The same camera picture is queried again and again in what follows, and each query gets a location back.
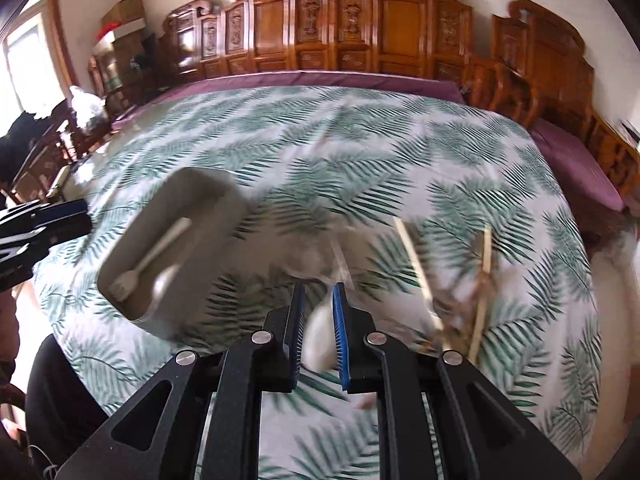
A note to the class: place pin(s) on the leaf print tablecloth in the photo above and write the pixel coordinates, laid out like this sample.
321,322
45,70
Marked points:
350,160

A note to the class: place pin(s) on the long carved wooden sofa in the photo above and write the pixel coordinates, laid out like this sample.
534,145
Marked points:
320,25

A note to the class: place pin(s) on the cardboard boxes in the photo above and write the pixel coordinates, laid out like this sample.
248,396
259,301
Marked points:
122,15

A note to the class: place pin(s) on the grey utensil tray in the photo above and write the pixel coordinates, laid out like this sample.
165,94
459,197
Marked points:
210,240

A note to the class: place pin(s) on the brown wooden chopstick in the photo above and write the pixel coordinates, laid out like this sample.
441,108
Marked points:
481,290

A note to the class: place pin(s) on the window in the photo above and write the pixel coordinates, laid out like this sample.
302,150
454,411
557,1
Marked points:
27,60

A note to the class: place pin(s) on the white plastic spoon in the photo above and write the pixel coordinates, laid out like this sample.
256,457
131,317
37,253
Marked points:
320,340

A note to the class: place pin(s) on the white plastic bag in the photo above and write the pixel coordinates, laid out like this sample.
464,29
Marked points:
87,107

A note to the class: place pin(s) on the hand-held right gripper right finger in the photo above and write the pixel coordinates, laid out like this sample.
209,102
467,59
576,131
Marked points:
341,337

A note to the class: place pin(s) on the black chair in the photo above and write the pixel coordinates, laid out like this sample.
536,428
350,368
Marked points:
65,400

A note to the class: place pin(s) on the wooden cabinet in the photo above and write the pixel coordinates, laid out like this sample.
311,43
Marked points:
120,67

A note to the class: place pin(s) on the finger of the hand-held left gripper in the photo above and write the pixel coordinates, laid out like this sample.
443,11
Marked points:
62,209
65,232

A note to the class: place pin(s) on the long purple seat cushion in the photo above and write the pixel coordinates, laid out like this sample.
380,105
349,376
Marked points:
300,79

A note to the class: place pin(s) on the small brown object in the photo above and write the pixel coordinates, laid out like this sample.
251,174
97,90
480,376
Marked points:
465,305

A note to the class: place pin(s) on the light wooden chopstick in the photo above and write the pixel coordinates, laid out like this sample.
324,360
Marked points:
417,275

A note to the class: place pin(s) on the short purple seat cushion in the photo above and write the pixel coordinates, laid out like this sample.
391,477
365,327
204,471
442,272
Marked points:
570,160

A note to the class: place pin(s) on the short carved wooden sofa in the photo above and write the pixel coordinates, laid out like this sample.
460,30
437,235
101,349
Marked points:
545,55

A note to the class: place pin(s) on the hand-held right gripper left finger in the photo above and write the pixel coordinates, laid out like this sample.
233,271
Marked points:
299,332

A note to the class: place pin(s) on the white plastic fork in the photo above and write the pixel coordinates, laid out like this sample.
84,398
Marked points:
150,257

